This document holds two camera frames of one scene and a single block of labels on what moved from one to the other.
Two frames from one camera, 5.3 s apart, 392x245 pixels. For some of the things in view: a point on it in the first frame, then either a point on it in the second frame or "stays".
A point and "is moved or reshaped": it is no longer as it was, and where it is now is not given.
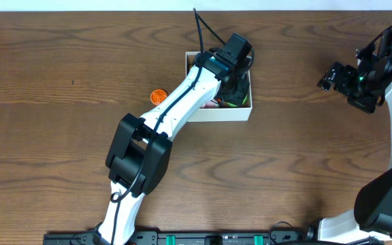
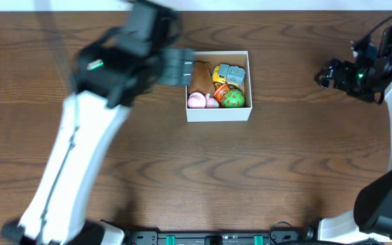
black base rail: [223, 237] stays
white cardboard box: [215, 114] stays
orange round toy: [158, 96] is moved or reshaped
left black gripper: [235, 90] → [165, 68]
